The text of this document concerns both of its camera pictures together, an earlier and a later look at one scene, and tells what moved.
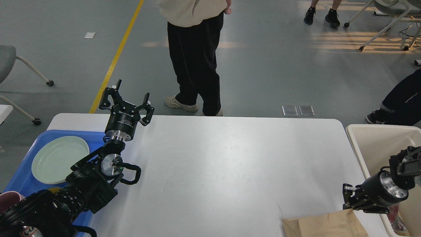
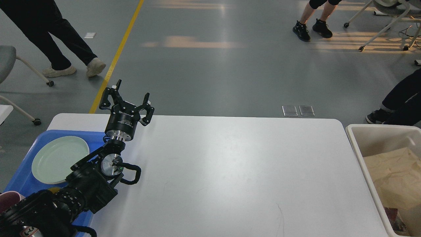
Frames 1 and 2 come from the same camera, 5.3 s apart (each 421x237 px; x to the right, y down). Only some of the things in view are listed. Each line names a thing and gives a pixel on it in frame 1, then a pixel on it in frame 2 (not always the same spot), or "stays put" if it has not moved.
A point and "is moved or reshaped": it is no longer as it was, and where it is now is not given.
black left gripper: (122, 121) stays put
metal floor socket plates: (291, 110) stays put
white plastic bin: (374, 145) stays put
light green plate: (52, 161) stays put
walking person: (194, 29) → (37, 18)
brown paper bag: (343, 223) is moved or reshaped
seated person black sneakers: (402, 105) stays put
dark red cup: (8, 199) stays put
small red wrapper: (393, 212) is moved or reshaped
